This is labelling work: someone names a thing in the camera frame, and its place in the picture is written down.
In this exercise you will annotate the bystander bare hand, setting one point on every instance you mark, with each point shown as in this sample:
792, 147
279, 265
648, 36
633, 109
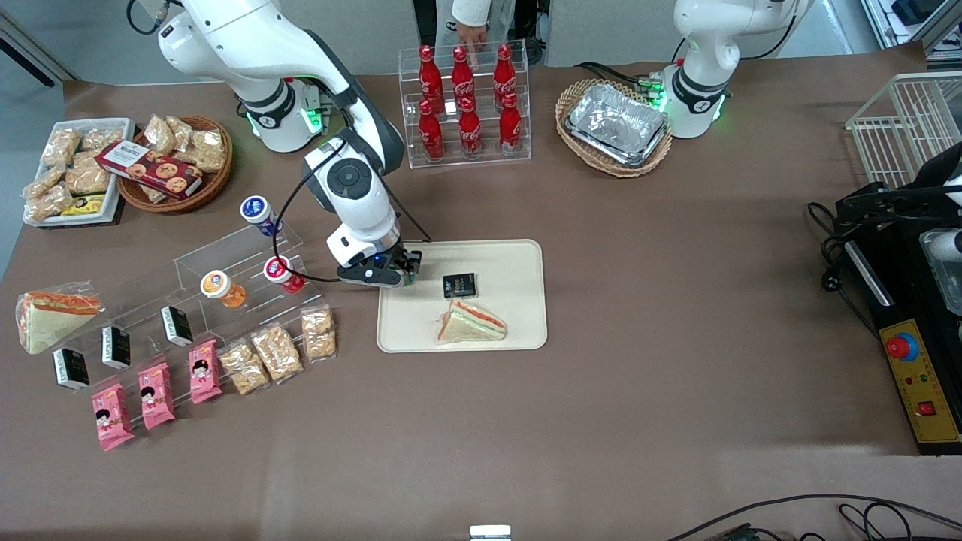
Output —
472, 36

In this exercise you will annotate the white rectangular bin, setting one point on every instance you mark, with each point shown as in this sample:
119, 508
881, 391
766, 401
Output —
124, 131

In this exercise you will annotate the clear bag of crackers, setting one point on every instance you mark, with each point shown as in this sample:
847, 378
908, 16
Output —
62, 146
89, 176
43, 182
154, 194
159, 134
182, 131
101, 139
207, 150
52, 203

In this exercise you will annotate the yellow snack packet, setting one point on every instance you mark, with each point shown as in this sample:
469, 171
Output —
84, 205

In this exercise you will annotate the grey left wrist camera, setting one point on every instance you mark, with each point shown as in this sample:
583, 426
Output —
948, 246

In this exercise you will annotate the small black snack box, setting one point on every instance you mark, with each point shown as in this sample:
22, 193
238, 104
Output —
460, 285
116, 347
177, 326
71, 368

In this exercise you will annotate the wrapped triangle sandwich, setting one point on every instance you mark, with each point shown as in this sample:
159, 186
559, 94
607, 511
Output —
52, 319
470, 324

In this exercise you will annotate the clear cereal bar packet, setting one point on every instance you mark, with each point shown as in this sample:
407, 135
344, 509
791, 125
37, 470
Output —
276, 353
244, 368
319, 333

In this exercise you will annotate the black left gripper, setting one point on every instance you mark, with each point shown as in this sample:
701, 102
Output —
905, 200

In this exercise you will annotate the aluminium foil tray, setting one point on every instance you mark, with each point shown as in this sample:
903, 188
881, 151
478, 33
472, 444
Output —
635, 158
616, 116

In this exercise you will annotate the orange gum canister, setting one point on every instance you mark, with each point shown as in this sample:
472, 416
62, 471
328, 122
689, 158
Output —
219, 287

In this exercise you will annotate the light oval wicker basket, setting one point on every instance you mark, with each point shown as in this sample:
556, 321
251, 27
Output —
639, 167

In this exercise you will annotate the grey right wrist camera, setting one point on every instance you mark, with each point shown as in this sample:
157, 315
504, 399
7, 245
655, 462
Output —
364, 276

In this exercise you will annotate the red cola bottle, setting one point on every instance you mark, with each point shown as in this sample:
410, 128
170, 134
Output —
470, 134
431, 135
511, 129
462, 75
504, 71
430, 75

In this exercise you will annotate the clear acrylic tiered stand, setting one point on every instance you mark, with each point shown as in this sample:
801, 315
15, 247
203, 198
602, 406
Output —
248, 252

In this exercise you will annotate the brown round wicker basket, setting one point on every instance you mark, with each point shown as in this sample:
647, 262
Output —
214, 184

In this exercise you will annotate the grey metal shelf frame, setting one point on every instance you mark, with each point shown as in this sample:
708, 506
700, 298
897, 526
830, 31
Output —
917, 30

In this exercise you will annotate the blue gum canister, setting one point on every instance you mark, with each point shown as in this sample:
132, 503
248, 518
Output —
259, 213

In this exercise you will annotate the red gum canister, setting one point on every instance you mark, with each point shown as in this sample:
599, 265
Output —
282, 272

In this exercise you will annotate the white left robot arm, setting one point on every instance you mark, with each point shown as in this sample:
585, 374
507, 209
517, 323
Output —
706, 30

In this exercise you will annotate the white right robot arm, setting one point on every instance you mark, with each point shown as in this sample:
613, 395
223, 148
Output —
248, 37

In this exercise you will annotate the black machine with yellow panel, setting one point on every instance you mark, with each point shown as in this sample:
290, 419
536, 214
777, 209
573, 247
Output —
894, 300

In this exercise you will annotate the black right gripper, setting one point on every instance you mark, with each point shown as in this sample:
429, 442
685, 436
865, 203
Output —
406, 261

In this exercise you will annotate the white sleeved forearm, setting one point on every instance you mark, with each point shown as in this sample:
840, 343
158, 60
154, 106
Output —
472, 11

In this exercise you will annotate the clear acrylic bottle rack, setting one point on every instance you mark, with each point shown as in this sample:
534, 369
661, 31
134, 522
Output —
409, 154

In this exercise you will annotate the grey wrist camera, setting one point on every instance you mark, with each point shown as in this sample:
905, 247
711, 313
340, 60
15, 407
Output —
948, 246
364, 276

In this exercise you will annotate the red emergency stop button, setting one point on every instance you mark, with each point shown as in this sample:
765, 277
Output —
902, 346

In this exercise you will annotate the pink snack packet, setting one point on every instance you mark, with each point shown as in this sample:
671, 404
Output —
156, 396
204, 372
113, 417

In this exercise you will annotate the red cookie box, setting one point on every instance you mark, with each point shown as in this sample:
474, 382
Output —
150, 169

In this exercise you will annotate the beige plastic tray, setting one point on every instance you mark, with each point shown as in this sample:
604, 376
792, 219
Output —
406, 323

